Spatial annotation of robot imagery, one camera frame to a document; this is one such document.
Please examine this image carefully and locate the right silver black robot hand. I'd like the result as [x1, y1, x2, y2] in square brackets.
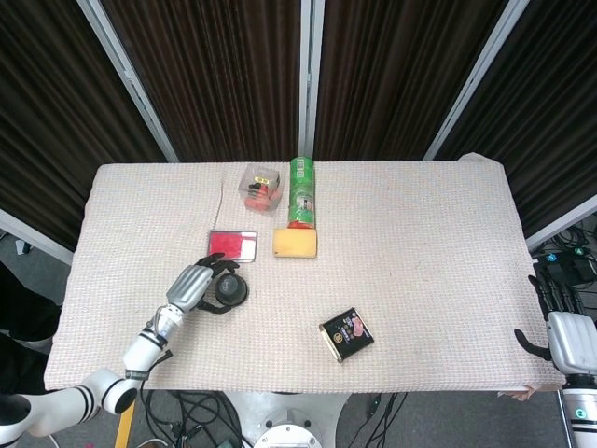
[513, 274, 597, 374]

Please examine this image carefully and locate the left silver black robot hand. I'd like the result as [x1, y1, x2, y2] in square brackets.
[166, 253, 242, 315]

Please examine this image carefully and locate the black round jar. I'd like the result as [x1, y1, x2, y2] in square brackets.
[214, 273, 250, 308]

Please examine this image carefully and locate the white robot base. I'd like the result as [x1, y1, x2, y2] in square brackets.
[223, 390, 355, 448]

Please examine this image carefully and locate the red ink pad case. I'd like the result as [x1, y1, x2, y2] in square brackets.
[207, 230, 259, 264]

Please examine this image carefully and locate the brown cardboard scrap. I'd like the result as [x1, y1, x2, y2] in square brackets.
[497, 385, 538, 403]

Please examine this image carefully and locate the black device with green lights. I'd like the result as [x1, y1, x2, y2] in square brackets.
[531, 223, 597, 293]

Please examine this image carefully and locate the yellow sponge block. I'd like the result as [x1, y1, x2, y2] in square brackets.
[272, 227, 319, 259]

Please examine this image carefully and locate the clear box with red parts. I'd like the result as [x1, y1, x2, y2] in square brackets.
[237, 162, 284, 217]

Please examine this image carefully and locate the green chip can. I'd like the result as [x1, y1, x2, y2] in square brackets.
[285, 156, 318, 231]

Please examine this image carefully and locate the yellow floor tape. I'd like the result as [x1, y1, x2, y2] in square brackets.
[114, 400, 137, 448]

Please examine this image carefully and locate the black luncheon meat tin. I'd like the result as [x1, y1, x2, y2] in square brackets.
[318, 306, 376, 364]

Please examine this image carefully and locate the black trouser leg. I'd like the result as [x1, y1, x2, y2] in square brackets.
[0, 260, 62, 398]

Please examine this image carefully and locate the white waffle tablecloth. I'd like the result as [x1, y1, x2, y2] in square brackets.
[44, 153, 565, 398]

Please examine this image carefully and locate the dark brown curtain panel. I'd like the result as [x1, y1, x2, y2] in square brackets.
[312, 0, 507, 162]
[0, 0, 164, 251]
[436, 0, 597, 239]
[100, 0, 302, 163]

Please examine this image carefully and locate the grey aluminium frame rail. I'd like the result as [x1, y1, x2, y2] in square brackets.
[0, 208, 76, 265]
[525, 192, 597, 253]

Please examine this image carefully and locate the black floor cable bundle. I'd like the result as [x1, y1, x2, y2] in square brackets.
[139, 390, 246, 448]

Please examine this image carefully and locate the black cable with green plug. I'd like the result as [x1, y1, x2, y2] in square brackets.
[344, 392, 410, 448]

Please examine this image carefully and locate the grey aluminium frame post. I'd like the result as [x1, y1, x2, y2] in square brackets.
[423, 0, 531, 161]
[76, 0, 180, 163]
[298, 0, 326, 162]

